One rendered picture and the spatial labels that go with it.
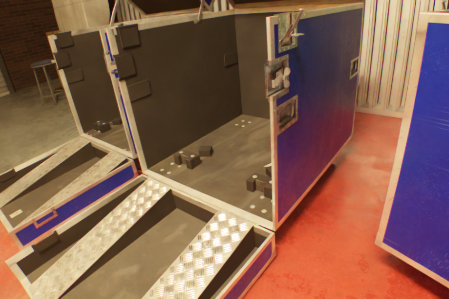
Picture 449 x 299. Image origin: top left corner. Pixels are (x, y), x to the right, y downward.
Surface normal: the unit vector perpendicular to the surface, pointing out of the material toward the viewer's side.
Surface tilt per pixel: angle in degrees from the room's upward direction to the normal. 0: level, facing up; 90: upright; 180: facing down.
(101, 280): 2
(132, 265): 2
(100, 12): 90
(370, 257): 0
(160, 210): 90
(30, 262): 90
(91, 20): 90
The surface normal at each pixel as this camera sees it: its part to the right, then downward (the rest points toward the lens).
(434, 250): -0.81, 0.34
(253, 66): -0.62, 0.43
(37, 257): 0.78, 0.23
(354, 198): -0.09, -0.88
